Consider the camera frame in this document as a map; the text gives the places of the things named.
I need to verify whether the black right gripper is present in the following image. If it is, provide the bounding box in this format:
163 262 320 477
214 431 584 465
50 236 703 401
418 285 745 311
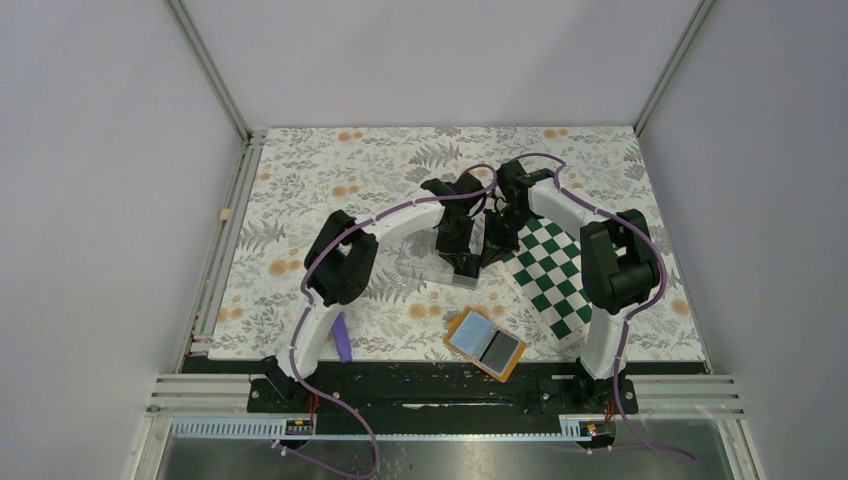
478 206 535 269

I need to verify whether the right aluminium frame post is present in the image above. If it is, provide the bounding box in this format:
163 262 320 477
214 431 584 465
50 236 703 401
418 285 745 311
633 0 717 138

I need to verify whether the clear acrylic card box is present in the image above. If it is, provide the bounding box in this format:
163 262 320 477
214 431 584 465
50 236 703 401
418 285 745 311
395 229 479 290

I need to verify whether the left aluminium frame post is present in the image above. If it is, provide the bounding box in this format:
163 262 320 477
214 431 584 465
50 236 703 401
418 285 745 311
164 0 252 144

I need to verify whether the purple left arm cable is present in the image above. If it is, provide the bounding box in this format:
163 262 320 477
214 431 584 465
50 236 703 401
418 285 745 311
288 164 499 478

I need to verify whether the green white chessboard mat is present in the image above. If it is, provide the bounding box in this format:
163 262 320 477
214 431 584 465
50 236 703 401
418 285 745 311
500 219 592 350

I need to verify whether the orange leather card holder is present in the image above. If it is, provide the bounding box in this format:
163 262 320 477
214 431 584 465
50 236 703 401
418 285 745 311
443 308 527 383

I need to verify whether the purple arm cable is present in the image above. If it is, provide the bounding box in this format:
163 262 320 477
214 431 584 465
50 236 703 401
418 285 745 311
516 152 697 465
288 164 499 478

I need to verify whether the floral patterned table mat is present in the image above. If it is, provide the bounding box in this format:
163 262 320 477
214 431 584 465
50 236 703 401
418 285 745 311
191 126 706 363

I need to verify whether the purple marker pen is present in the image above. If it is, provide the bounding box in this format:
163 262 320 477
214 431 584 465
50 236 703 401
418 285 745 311
331 312 353 364

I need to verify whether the aluminium frame post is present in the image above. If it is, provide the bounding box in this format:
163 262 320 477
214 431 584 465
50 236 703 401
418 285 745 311
633 0 717 138
164 0 252 144

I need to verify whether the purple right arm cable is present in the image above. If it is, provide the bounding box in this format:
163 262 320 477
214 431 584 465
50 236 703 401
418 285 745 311
516 152 697 465

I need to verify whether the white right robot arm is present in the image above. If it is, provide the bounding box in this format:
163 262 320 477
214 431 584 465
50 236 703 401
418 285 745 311
480 157 667 412

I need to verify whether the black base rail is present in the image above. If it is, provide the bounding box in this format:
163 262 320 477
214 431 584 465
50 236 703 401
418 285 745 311
181 356 707 436

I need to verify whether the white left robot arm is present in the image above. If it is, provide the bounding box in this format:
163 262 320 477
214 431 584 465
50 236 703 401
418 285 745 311
271 170 497 411

